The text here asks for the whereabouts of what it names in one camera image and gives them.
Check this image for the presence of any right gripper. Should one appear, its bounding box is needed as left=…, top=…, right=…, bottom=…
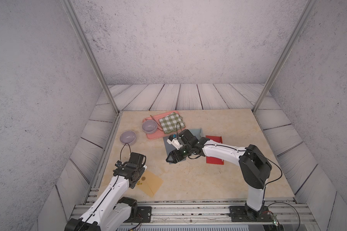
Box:
left=164, top=145, right=192, bottom=164

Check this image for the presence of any yellow envelope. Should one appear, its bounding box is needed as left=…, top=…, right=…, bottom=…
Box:
left=137, top=170, right=163, bottom=197

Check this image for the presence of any red envelope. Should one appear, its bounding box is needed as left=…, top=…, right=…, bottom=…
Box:
left=206, top=136, right=224, bottom=165

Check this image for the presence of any grey envelope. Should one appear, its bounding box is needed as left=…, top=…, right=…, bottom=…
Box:
left=163, top=136, right=177, bottom=156

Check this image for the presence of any light blue envelope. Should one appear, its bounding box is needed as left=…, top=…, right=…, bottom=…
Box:
left=189, top=129, right=205, bottom=139

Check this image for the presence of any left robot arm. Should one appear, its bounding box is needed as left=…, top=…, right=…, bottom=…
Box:
left=65, top=152, right=147, bottom=231

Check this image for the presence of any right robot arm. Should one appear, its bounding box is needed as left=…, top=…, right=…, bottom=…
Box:
left=166, top=130, right=272, bottom=213

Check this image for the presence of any pink tray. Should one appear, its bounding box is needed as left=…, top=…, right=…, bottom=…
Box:
left=146, top=111, right=186, bottom=140

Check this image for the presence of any wooden stick on tray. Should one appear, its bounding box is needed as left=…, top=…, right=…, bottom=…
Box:
left=150, top=115, right=163, bottom=131

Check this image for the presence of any lilac bowl on table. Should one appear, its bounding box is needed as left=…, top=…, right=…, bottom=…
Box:
left=119, top=131, right=137, bottom=145

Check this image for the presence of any green checkered cloth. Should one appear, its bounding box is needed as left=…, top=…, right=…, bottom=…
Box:
left=159, top=112, right=186, bottom=134

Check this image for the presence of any lilac bowl on tray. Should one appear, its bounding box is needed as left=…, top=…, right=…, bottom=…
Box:
left=142, top=120, right=158, bottom=134

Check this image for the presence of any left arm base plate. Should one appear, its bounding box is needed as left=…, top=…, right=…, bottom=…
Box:
left=124, top=206, right=152, bottom=223

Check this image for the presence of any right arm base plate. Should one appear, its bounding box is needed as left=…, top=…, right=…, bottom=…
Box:
left=229, top=205, right=274, bottom=222

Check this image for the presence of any aluminium front rail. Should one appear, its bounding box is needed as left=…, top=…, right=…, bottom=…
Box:
left=64, top=202, right=322, bottom=231

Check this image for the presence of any left aluminium frame post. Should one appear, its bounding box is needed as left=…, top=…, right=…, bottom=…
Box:
left=60, top=0, right=120, bottom=115

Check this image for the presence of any aluminium frame post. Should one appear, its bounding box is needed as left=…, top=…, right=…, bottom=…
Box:
left=252, top=0, right=319, bottom=115
left=60, top=0, right=120, bottom=115

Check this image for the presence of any right aluminium frame post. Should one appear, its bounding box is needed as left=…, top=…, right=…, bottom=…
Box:
left=252, top=0, right=319, bottom=115

